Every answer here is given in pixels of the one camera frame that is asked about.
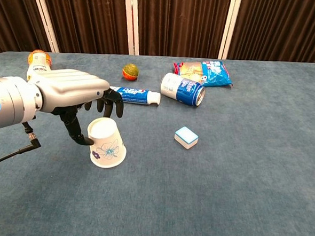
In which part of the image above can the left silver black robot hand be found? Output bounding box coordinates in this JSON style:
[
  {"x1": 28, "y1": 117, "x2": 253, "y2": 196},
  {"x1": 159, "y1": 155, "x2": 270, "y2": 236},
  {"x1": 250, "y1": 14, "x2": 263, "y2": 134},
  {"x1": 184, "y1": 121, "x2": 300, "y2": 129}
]
[{"x1": 25, "y1": 66, "x2": 127, "y2": 148}]

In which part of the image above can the blue-grey carpeted table top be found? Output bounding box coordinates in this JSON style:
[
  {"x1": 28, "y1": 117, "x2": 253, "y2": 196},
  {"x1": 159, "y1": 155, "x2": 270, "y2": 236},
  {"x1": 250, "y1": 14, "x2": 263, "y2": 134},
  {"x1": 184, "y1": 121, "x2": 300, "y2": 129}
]
[{"x1": 0, "y1": 43, "x2": 315, "y2": 236}]

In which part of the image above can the orange drink bottle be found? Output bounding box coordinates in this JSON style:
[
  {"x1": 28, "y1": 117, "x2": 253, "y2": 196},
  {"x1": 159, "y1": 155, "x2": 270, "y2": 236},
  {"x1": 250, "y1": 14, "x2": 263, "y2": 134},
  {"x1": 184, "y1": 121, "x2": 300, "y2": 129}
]
[{"x1": 26, "y1": 49, "x2": 53, "y2": 83}]

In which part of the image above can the green orange small ball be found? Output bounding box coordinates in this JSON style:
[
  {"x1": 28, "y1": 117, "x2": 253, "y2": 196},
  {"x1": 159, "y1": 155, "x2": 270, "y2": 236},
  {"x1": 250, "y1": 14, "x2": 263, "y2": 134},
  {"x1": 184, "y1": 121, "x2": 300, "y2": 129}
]
[{"x1": 121, "y1": 62, "x2": 139, "y2": 82}]

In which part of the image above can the blue white toothpaste tube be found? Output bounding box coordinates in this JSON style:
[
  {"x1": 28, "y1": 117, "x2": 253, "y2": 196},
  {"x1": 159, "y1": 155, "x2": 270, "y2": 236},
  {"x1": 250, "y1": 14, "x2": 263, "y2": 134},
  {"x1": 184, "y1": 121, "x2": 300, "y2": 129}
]
[{"x1": 109, "y1": 86, "x2": 162, "y2": 106}]

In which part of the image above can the blue white drink can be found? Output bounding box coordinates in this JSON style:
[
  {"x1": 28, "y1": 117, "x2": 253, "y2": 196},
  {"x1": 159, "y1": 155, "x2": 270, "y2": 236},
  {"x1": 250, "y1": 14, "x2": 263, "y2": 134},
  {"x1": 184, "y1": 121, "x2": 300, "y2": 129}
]
[{"x1": 159, "y1": 72, "x2": 207, "y2": 107}]

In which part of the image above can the light blue small block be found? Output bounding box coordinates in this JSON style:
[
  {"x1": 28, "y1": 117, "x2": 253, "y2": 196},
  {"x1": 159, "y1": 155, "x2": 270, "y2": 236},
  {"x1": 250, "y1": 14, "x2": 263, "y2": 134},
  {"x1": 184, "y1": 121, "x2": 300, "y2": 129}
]
[{"x1": 174, "y1": 125, "x2": 200, "y2": 151}]

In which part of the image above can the dark brown curtain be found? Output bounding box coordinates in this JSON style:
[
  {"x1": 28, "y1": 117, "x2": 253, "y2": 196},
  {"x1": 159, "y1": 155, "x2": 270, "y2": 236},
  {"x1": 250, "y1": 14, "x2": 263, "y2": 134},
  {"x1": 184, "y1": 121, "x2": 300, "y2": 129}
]
[{"x1": 0, "y1": 0, "x2": 315, "y2": 76}]

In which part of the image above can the blue snack bag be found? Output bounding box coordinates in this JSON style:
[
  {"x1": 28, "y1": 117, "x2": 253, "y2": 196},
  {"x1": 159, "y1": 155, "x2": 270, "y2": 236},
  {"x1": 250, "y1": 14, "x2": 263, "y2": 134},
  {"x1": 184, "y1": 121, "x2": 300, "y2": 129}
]
[{"x1": 171, "y1": 58, "x2": 235, "y2": 89}]

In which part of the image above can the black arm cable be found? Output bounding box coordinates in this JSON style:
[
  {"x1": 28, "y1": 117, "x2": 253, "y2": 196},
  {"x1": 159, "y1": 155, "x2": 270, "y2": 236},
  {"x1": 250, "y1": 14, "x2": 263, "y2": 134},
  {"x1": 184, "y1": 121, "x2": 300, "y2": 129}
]
[{"x1": 0, "y1": 120, "x2": 43, "y2": 173}]

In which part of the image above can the white frame post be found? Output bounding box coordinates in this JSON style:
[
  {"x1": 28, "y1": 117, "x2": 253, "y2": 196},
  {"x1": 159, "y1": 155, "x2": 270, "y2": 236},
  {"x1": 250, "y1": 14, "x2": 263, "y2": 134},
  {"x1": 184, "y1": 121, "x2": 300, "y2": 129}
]
[
  {"x1": 120, "y1": 0, "x2": 143, "y2": 56},
  {"x1": 217, "y1": 0, "x2": 245, "y2": 61},
  {"x1": 26, "y1": 0, "x2": 63, "y2": 53}
]

